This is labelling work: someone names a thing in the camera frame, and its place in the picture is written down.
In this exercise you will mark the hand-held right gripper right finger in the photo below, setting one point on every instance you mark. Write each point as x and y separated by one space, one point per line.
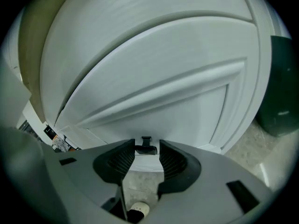
182 171

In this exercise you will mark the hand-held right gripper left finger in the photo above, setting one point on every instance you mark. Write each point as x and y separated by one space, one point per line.
112 164

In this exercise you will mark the white clog shoe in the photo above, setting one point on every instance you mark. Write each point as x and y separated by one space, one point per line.
140 207

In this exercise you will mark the grey patterned cloth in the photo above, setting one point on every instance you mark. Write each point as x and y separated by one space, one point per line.
59 144

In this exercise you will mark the dark green bathtub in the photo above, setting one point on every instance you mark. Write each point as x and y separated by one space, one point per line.
278 83

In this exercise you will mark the white vanity cabinet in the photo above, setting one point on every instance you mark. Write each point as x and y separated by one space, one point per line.
116 13

